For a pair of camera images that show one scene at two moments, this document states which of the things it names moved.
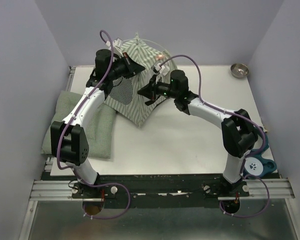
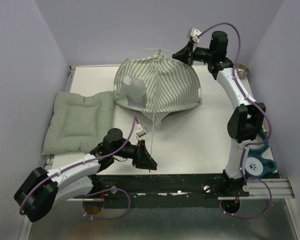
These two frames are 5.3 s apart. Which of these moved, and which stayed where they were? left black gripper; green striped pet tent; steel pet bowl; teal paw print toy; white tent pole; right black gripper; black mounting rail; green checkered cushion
Moved: right black gripper; left black gripper; white tent pole; green striped pet tent
Stayed: steel pet bowl; black mounting rail; green checkered cushion; teal paw print toy
